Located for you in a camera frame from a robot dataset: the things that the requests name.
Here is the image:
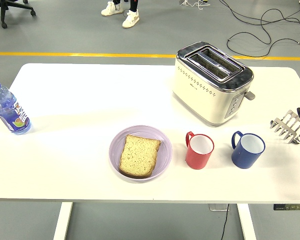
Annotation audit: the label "clear bottle with blue cap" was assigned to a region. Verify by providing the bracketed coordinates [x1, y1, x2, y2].
[0, 78, 32, 136]

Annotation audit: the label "grey bracket under table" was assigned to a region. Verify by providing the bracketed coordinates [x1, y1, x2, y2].
[209, 203, 230, 212]

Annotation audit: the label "red enamel cup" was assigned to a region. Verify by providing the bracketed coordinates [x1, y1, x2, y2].
[185, 131, 215, 171]

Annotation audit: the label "person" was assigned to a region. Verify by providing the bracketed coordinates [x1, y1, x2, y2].
[100, 0, 140, 29]

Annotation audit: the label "blue enamel cup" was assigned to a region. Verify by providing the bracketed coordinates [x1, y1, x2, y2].
[231, 130, 266, 170]

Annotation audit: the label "black office chair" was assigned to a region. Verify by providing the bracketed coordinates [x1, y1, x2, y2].
[0, 0, 37, 29]

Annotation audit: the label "slice of toast bread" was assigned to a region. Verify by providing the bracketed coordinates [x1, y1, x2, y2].
[118, 134, 162, 179]

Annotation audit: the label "black table control panel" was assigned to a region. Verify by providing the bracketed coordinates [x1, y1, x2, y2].
[273, 203, 300, 211]

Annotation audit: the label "lilac round plate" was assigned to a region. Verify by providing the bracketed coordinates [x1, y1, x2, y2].
[108, 125, 173, 184]

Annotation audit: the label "white table leg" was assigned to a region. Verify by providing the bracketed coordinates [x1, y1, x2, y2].
[52, 201, 74, 240]
[237, 203, 257, 240]

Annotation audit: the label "long black floor cable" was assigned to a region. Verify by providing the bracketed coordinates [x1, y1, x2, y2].
[218, 0, 300, 33]

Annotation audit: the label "white cables on floor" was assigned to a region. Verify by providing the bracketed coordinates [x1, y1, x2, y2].
[179, 0, 211, 11]

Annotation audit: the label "black cable under table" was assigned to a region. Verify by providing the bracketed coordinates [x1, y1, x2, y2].
[219, 203, 230, 240]

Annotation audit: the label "steel toast rack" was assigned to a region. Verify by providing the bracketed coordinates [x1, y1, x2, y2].
[269, 109, 300, 145]

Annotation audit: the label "cream chrome toaster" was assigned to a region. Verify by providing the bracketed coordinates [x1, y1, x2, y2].
[171, 41, 256, 128]

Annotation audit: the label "looped black floor cable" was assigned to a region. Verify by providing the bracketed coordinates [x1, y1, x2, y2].
[226, 8, 300, 58]

